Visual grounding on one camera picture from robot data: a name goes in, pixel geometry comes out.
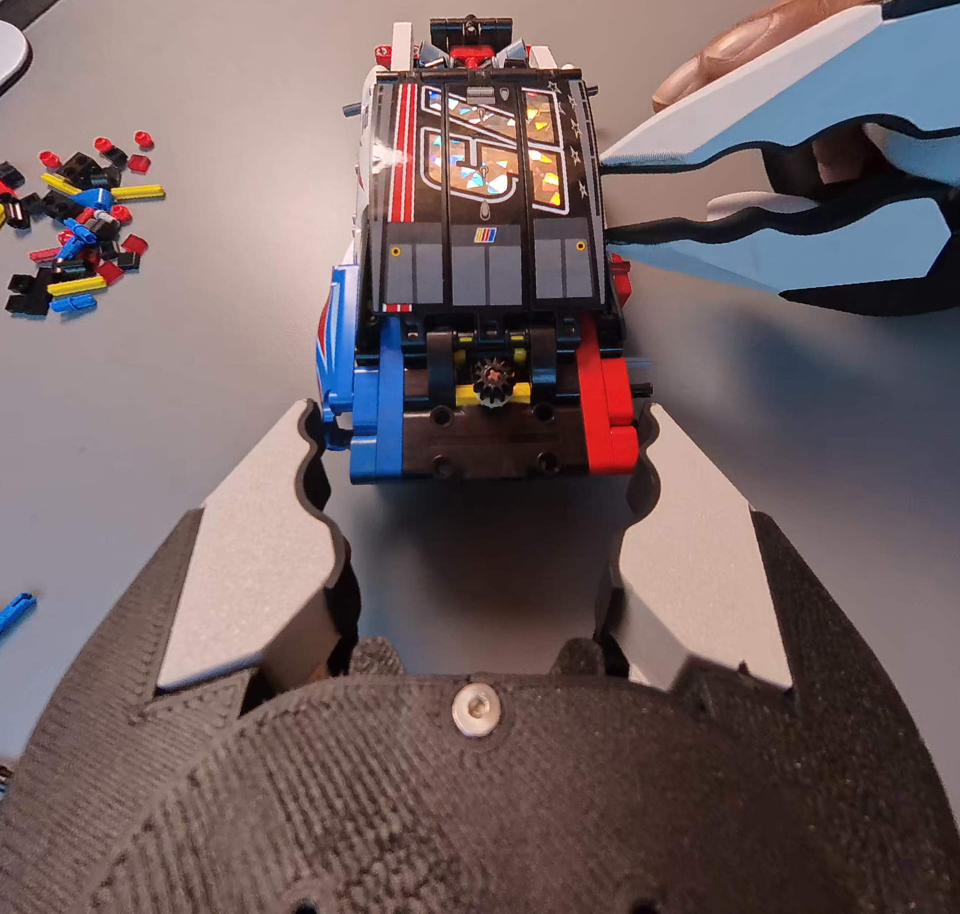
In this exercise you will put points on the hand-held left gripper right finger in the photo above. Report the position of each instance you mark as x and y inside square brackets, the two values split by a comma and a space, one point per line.
[697, 569]

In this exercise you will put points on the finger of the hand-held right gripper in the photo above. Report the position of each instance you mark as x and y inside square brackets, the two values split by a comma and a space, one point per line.
[810, 97]
[810, 247]

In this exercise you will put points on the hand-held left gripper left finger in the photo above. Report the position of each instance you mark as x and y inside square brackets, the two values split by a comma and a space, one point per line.
[255, 569]

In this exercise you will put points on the lego race car model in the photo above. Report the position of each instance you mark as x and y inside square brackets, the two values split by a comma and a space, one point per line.
[480, 254]

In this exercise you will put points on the pile of small lego pieces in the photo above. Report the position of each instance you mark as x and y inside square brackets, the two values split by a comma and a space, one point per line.
[82, 224]

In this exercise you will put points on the person's right hand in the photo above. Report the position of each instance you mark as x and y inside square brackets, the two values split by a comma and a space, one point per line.
[757, 44]

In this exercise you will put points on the cluster of blue black pins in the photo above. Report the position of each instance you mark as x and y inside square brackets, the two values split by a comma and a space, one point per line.
[16, 610]

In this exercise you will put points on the white book stand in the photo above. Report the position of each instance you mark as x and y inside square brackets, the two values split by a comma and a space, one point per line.
[11, 52]

